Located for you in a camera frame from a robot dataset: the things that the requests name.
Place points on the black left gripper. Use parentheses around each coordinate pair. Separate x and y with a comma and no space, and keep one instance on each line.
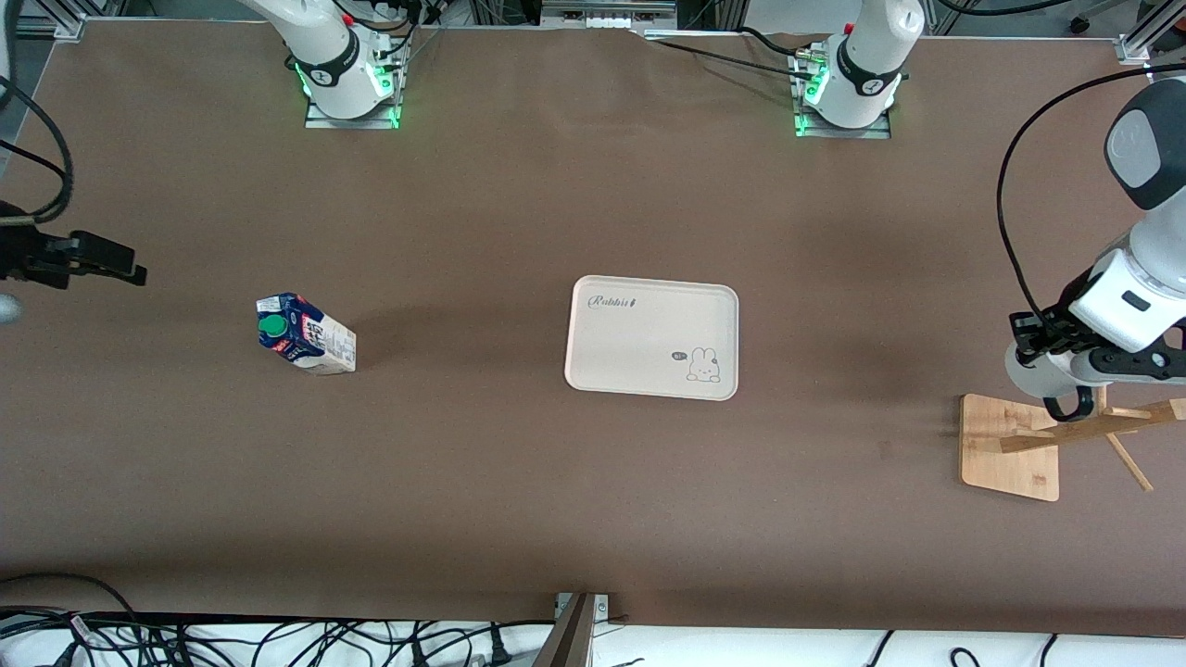
(1050,331)

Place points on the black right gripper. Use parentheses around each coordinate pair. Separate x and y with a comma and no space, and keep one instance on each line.
(23,254)

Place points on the blue milk carton green cap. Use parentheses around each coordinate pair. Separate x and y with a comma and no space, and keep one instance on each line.
(315,343)

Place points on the wooden cup rack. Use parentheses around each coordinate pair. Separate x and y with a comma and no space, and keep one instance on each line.
(1005,454)

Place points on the black chair caster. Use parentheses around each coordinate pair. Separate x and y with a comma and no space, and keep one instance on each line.
(1089,18)

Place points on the cream rabbit print tray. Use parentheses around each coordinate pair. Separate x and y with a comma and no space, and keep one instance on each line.
(639,343)

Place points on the brown table cover sheet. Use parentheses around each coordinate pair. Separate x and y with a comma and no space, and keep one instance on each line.
(463,482)

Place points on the grey power strip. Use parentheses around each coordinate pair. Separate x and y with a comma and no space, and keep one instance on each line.
(607,11)

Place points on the aluminium frame profile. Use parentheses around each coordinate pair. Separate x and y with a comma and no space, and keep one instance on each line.
(1135,48)
(56,26)

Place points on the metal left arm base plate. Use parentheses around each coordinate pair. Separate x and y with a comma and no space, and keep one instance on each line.
(880,134)

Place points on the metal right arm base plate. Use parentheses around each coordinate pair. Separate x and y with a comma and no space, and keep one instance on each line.
(320,122)

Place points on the metal camera post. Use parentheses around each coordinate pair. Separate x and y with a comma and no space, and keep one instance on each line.
(574,639)

